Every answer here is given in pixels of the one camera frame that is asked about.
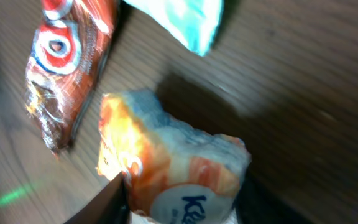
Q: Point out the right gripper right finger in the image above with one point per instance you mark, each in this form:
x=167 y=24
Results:
x=255 y=204

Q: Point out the small orange snack pack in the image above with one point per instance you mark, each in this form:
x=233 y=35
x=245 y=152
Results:
x=173 y=173

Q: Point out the red-brown chocolate bar wrapper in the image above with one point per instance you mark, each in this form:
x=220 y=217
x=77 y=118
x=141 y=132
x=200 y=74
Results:
x=69 y=51

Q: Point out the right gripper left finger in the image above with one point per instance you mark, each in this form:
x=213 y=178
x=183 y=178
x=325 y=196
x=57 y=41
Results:
x=107 y=207

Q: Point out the light teal wet wipes pack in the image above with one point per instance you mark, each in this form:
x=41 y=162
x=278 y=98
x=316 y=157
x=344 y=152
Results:
x=193 y=23

